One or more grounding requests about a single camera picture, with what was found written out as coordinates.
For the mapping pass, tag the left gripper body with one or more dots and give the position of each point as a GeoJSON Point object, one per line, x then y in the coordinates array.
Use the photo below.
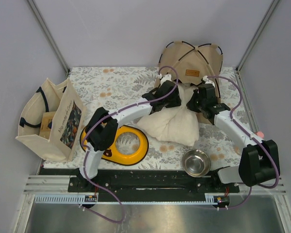
{"type": "Point", "coordinates": [173, 102]}

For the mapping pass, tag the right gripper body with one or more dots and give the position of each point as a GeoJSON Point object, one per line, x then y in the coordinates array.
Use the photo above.
{"type": "Point", "coordinates": [195, 104]}

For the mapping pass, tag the white fluffy cushion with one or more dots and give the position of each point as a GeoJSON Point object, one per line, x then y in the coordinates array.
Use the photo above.
{"type": "Point", "coordinates": [177, 124]}

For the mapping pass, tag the beige pet tent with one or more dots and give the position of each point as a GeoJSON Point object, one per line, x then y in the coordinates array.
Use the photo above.
{"type": "Point", "coordinates": [194, 63]}

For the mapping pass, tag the black tent pole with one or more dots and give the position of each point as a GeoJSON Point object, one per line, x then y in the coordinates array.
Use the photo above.
{"type": "Point", "coordinates": [177, 51]}
{"type": "Point", "coordinates": [196, 55]}

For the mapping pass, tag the stainless steel bowl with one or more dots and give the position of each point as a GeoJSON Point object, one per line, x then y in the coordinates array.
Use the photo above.
{"type": "Point", "coordinates": [196, 163]}

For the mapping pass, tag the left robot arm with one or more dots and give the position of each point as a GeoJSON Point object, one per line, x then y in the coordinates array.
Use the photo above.
{"type": "Point", "coordinates": [100, 132]}

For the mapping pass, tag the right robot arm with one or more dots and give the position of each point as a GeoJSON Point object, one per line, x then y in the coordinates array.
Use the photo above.
{"type": "Point", "coordinates": [259, 164]}

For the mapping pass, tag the orange drink bottle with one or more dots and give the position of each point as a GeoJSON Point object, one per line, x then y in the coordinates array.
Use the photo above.
{"type": "Point", "coordinates": [260, 134]}

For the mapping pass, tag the cream tote bag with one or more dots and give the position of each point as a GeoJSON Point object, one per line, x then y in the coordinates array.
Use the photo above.
{"type": "Point", "coordinates": [66, 125]}

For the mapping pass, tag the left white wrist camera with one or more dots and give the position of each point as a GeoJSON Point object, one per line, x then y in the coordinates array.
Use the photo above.
{"type": "Point", "coordinates": [166, 77]}

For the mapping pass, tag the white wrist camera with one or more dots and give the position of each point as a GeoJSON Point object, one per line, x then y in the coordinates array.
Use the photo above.
{"type": "Point", "coordinates": [206, 80]}
{"type": "Point", "coordinates": [166, 77]}

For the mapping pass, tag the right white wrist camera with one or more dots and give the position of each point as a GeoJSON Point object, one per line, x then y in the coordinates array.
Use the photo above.
{"type": "Point", "coordinates": [206, 80]}

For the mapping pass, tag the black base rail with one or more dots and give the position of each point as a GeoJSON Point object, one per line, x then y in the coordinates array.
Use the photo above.
{"type": "Point", "coordinates": [142, 185]}

